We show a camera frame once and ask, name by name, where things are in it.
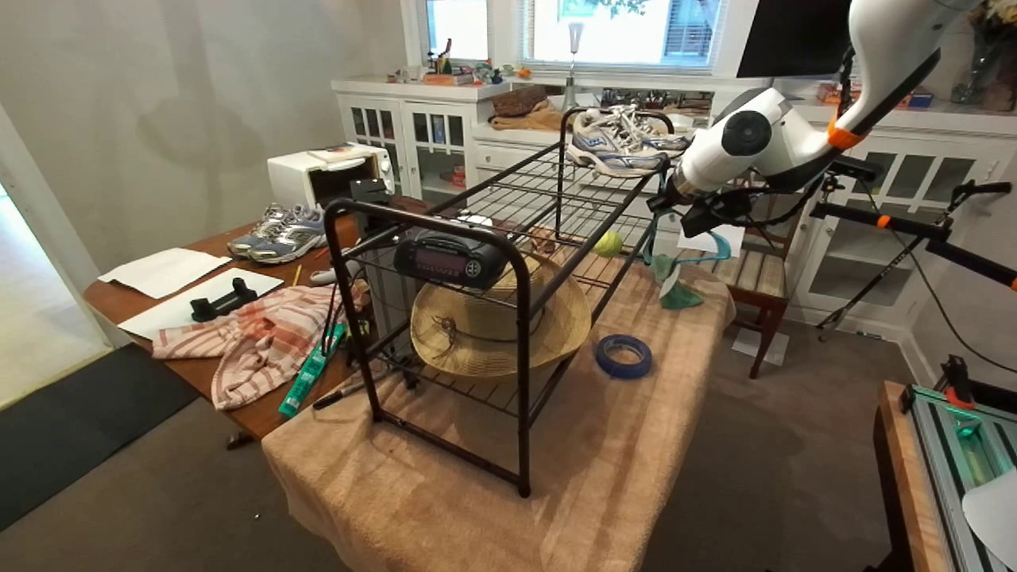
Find black camera tripod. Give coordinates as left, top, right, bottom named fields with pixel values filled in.
left=813, top=205, right=1017, bottom=331

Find green cloth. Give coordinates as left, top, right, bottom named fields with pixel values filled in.
left=652, top=255, right=701, bottom=311

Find black digital alarm clock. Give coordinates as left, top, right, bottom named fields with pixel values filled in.
left=395, top=228, right=505, bottom=290

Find white paper sheet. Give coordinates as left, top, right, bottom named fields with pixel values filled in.
left=102, top=249, right=224, bottom=298

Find wooden workbench with rails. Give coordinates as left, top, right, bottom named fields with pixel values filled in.
left=871, top=355, right=1017, bottom=572

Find wooden chair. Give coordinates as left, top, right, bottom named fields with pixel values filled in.
left=719, top=193, right=800, bottom=374

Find yellow tennis ball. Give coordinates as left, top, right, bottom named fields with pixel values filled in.
left=595, top=228, right=621, bottom=259

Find black metal shoe rack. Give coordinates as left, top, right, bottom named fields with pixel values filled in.
left=328, top=107, right=670, bottom=489

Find grey sneakers on table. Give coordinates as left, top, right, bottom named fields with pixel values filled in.
left=229, top=206, right=325, bottom=264

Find black small dumbbell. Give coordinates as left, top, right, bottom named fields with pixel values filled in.
left=190, top=276, right=257, bottom=320

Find white box printer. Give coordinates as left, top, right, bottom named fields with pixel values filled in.
left=268, top=143, right=395, bottom=206

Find white sneakers on rack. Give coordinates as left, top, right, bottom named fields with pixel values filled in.
left=564, top=107, right=692, bottom=179

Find brown wooden table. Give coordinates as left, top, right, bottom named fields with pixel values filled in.
left=81, top=191, right=428, bottom=445

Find dark floor mat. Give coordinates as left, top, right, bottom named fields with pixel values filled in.
left=0, top=347, right=192, bottom=530

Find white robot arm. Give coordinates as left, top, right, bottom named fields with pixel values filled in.
left=647, top=0, right=980, bottom=235

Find blue tape roll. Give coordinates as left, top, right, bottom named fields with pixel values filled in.
left=595, top=335, right=653, bottom=382

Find straw hat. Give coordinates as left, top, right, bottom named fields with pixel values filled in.
left=409, top=268, right=591, bottom=379

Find white paper under dumbbell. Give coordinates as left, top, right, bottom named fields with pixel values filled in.
left=121, top=271, right=278, bottom=340

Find pink striped shirt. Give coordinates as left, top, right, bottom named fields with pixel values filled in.
left=153, top=286, right=338, bottom=411

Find beige table cloth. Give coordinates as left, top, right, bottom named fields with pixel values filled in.
left=264, top=264, right=733, bottom=572

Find white cabinet with glass doors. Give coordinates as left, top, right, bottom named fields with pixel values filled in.
left=330, top=79, right=494, bottom=201

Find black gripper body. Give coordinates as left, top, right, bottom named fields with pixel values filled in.
left=647, top=187, right=752, bottom=239

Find blue plastic hanger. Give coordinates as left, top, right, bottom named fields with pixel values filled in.
left=701, top=228, right=733, bottom=262

